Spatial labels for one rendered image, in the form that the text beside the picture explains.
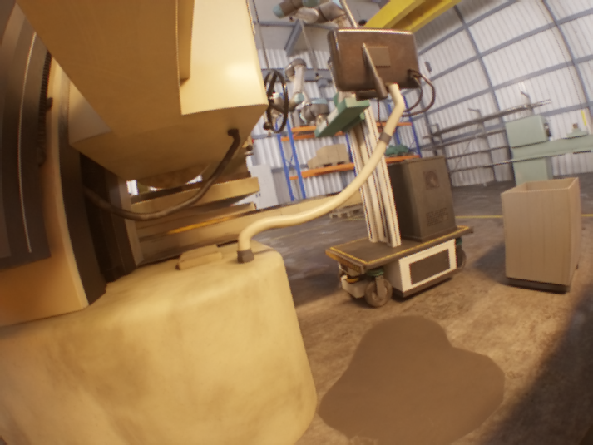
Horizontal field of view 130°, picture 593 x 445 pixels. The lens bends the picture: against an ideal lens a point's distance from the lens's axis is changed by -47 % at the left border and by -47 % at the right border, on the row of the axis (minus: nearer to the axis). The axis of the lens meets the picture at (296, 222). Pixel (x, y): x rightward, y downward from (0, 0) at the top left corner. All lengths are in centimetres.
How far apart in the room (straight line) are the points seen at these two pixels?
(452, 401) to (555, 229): 97
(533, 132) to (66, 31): 579
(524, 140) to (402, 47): 491
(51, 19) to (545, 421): 132
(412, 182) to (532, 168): 430
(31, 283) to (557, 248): 204
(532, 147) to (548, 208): 436
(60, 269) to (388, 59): 117
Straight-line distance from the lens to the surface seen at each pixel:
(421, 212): 169
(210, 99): 83
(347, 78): 90
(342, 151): 900
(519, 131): 580
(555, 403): 103
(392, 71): 98
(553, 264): 159
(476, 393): 103
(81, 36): 43
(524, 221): 157
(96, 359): 68
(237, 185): 170
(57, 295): 78
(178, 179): 154
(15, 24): 74
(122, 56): 48
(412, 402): 100
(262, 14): 1002
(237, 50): 94
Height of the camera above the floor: 74
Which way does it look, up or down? 5 degrees down
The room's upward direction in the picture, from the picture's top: 12 degrees counter-clockwise
